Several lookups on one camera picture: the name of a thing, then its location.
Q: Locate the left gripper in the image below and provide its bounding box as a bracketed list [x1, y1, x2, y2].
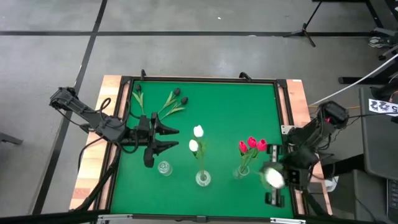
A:
[129, 112, 180, 169]

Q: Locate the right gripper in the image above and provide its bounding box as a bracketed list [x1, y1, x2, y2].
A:
[264, 143, 311, 208]

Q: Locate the white artificial tulip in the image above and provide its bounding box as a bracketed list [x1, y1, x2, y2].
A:
[188, 139, 208, 183]
[193, 124, 208, 183]
[258, 165, 286, 191]

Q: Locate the black artificial tulip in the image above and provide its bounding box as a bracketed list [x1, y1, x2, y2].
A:
[157, 87, 182, 116]
[131, 83, 147, 116]
[160, 96, 189, 121]

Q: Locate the red artificial tulip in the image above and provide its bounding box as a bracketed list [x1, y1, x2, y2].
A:
[241, 136, 258, 175]
[238, 140, 249, 175]
[242, 139, 268, 175]

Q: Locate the ribbed clear glass vase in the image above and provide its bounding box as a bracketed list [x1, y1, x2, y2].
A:
[157, 160, 173, 177]

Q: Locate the diamond-pattern clear glass vase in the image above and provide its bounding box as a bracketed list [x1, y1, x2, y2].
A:
[195, 170, 212, 188]

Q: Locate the smooth clear glass vase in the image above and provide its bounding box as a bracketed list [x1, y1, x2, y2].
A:
[233, 164, 251, 180]

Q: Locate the small white object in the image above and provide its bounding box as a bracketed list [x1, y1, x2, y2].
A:
[325, 175, 340, 193]

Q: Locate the green table mat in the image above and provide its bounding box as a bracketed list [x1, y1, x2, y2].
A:
[110, 80, 295, 218]

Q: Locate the dark grey desk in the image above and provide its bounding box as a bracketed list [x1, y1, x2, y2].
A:
[360, 86, 398, 182]

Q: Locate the black keyboard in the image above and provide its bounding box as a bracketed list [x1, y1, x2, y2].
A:
[386, 179, 398, 223]

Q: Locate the white paper number tag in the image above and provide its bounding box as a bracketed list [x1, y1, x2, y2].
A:
[368, 98, 398, 117]

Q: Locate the black desk foot bar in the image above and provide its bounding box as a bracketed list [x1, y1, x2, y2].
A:
[338, 76, 398, 85]

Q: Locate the black rig bar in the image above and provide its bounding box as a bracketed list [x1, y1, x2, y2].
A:
[0, 210, 105, 224]

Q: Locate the black tripod stand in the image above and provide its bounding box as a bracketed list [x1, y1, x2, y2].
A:
[283, 0, 326, 48]

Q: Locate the grey furniture foot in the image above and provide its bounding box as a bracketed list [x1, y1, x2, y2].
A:
[0, 132, 24, 147]

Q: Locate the person's shoe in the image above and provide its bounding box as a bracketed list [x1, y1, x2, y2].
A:
[369, 36, 389, 49]

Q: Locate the grey chair base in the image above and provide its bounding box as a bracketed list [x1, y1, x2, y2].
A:
[374, 27, 398, 62]

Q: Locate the silver metal bracket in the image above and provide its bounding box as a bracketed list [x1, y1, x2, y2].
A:
[97, 213, 134, 223]
[269, 217, 307, 224]

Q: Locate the black metal table frame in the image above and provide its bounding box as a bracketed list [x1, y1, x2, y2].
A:
[93, 74, 330, 222]

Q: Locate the yellow floor cable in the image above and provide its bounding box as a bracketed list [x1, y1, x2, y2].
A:
[307, 105, 361, 110]

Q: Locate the white cable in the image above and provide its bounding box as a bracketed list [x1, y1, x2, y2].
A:
[309, 53, 398, 106]

